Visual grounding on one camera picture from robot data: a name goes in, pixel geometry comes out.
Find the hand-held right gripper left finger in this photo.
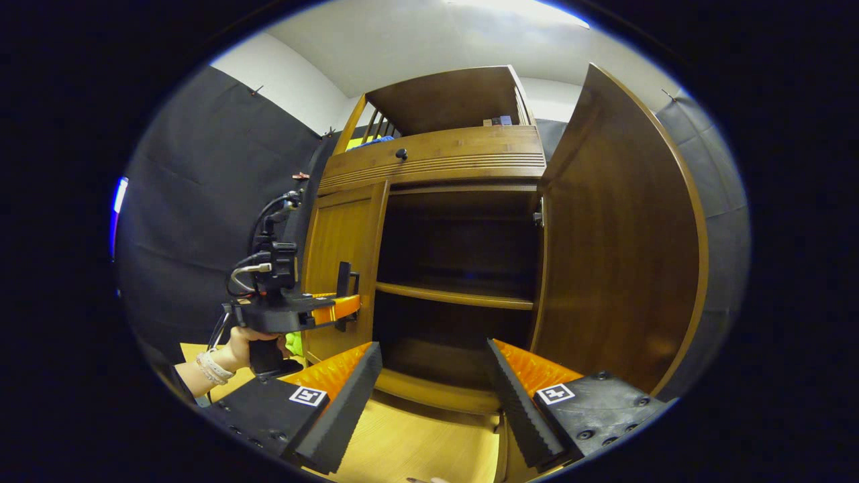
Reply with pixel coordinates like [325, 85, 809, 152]
[208, 341, 383, 475]

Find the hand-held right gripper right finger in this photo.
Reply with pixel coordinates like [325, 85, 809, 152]
[486, 337, 675, 470]

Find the black door handle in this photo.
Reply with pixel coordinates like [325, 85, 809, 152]
[336, 262, 360, 316]

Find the wooden shoe cabinet door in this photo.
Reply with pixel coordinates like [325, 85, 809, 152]
[530, 62, 709, 396]
[302, 180, 390, 363]

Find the wooden double-door shoe cabinet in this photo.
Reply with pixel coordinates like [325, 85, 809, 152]
[302, 62, 709, 415]

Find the wooden cabinet shelf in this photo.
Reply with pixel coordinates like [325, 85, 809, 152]
[374, 282, 536, 311]

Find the wooden cabinet drawer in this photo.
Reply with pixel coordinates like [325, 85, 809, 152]
[317, 126, 547, 197]

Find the large ceiling light panel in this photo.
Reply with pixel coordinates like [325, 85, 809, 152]
[443, 0, 591, 29]

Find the white beaded bracelet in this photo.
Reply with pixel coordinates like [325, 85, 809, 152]
[196, 349, 236, 386]

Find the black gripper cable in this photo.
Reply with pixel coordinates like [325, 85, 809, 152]
[227, 191, 299, 299]

